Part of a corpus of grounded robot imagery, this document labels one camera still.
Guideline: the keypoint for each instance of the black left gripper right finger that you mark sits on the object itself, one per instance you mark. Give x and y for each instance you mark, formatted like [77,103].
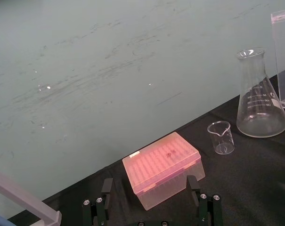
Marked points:
[207,207]

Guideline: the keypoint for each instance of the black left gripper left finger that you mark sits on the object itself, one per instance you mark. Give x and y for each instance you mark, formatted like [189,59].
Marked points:
[100,207]

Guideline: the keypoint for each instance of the black table cloth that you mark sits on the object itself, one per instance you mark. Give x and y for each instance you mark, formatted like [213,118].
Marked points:
[238,179]

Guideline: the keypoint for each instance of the pink pipette tip box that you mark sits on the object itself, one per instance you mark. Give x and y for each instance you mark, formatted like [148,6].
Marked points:
[163,169]

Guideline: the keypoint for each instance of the small glass beaker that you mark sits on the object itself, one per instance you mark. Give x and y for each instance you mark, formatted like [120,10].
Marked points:
[221,137]

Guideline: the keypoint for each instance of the frosted acrylic rack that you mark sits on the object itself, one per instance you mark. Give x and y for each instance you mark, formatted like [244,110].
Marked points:
[22,200]

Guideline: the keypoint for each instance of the glass conical flask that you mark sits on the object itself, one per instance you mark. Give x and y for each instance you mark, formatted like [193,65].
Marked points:
[260,103]

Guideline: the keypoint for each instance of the clear acrylic stand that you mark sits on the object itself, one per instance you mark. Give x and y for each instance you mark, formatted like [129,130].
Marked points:
[283,58]

